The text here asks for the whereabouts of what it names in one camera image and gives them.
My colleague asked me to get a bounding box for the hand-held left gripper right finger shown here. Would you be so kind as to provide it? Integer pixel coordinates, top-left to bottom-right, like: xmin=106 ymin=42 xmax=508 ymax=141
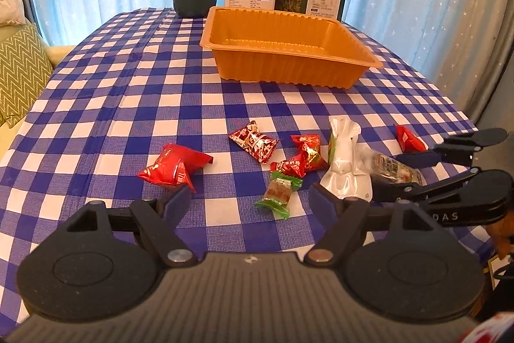
xmin=305 ymin=182 xmax=436 ymax=268

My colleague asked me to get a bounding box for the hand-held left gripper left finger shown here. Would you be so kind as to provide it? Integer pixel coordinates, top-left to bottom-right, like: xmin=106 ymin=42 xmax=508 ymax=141
xmin=64 ymin=184 xmax=198 ymax=268

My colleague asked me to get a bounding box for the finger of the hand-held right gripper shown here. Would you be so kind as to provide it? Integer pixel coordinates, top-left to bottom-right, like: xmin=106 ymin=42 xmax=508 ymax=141
xmin=395 ymin=128 xmax=510 ymax=169
xmin=371 ymin=168 xmax=514 ymax=228

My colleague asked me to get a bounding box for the plain red snack packet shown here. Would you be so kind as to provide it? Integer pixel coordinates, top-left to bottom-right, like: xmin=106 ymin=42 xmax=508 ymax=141
xmin=394 ymin=125 xmax=427 ymax=153

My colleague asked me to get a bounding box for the clear brown snack packet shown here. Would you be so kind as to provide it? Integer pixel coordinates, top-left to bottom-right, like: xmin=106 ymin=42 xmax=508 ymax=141
xmin=359 ymin=150 xmax=426 ymax=187

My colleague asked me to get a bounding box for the large red snack packet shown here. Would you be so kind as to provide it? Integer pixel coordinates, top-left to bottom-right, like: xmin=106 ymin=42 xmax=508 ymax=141
xmin=137 ymin=143 xmax=213 ymax=194

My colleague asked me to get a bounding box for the white snack packet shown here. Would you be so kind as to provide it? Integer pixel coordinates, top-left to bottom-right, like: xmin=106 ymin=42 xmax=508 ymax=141
xmin=319 ymin=116 xmax=374 ymax=203

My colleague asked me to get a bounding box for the green candy packet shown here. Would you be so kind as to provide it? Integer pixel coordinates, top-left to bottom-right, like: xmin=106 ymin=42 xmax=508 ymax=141
xmin=255 ymin=171 xmax=304 ymax=217

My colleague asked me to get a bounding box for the small red candy packet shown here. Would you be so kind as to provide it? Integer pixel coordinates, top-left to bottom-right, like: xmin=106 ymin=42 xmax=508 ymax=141
xmin=270 ymin=157 xmax=306 ymax=179

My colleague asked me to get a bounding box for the red snowflake candy packet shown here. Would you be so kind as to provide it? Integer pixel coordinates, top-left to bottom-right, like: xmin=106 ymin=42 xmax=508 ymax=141
xmin=290 ymin=134 xmax=329 ymax=172

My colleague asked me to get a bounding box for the red white patterned candy packet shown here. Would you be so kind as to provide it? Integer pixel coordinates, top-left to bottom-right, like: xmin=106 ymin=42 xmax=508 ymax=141
xmin=228 ymin=120 xmax=279 ymax=165

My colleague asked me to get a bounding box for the orange plastic tray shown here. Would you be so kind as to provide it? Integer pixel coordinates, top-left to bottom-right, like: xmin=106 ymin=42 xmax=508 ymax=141
xmin=199 ymin=5 xmax=384 ymax=90

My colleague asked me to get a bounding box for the person's right hand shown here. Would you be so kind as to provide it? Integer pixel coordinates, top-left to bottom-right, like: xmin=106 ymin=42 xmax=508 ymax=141
xmin=486 ymin=221 xmax=514 ymax=261

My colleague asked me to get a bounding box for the blue white checkered tablecloth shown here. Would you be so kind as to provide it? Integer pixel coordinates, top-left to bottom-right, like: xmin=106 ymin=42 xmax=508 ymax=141
xmin=0 ymin=7 xmax=499 ymax=323

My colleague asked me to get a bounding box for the cream sofa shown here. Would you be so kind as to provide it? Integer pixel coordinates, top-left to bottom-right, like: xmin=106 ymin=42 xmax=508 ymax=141
xmin=0 ymin=17 xmax=77 ymax=155

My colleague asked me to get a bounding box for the green zigzag cushion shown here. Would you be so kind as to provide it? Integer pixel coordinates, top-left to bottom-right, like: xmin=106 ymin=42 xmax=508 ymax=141
xmin=0 ymin=23 xmax=55 ymax=127

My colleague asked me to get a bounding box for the white cushion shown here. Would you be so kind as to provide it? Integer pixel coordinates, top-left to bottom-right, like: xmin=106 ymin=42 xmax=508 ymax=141
xmin=0 ymin=0 xmax=27 ymax=26

